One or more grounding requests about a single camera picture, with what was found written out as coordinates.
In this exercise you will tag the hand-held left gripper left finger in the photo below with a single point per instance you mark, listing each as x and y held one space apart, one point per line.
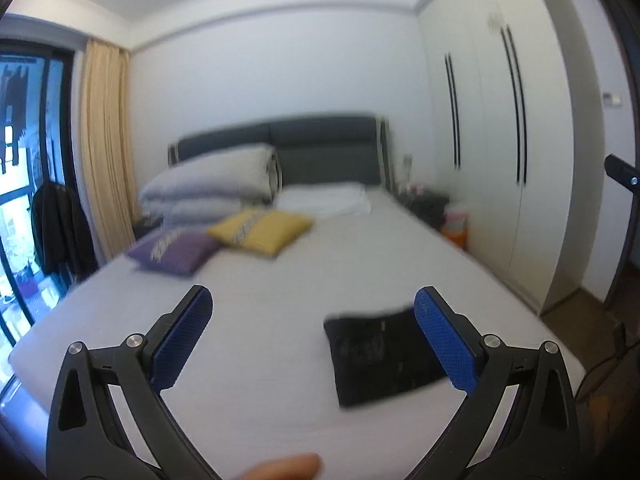
182 340

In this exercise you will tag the beige curtain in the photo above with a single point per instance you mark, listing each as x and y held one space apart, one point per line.
105 160

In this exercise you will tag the white wardrobe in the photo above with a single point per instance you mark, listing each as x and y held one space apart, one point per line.
490 160

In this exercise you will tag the white pillow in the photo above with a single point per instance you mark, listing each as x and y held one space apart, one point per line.
325 199

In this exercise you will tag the orange bin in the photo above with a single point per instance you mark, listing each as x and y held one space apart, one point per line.
456 240

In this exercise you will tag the white bed mattress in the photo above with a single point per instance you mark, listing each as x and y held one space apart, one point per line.
280 300

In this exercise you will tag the black framed window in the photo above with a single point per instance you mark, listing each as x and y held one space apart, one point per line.
50 110

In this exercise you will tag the stack of grey pillows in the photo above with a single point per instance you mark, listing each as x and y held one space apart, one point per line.
210 180

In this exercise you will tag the yellow pillow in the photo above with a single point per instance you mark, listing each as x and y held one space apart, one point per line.
270 232

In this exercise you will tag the black stand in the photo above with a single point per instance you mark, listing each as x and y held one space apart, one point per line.
620 170

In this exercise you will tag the black pants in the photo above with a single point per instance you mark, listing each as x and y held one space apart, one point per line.
375 355

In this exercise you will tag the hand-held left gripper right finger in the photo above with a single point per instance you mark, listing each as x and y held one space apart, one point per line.
445 340

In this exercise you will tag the grey bed headboard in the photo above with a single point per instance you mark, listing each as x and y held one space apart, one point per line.
320 150

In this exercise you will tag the white wall switch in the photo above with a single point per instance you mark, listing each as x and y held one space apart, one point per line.
612 99

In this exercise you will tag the dark nightstand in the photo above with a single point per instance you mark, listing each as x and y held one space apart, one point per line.
425 210

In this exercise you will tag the black hanging jacket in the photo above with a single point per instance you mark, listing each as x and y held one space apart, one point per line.
60 230

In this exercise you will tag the purple pillow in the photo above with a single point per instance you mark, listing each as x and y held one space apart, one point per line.
175 252

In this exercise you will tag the white pink container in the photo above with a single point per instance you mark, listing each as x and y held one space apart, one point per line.
459 216

